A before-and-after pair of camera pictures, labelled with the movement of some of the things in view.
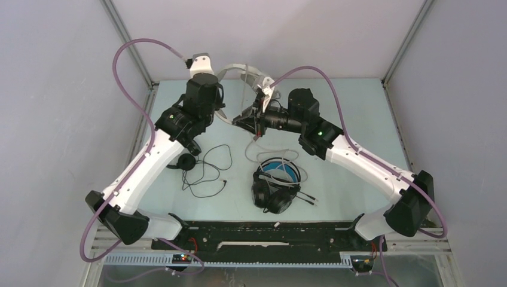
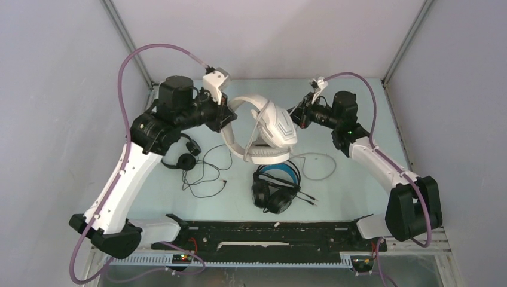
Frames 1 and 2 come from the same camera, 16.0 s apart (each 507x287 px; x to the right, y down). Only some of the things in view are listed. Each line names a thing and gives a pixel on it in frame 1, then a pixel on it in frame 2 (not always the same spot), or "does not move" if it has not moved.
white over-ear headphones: [250, 75] to [277, 129]
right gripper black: [254, 120] to [302, 113]
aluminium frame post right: [419, 22] does not move
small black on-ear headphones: [185, 162] does not move
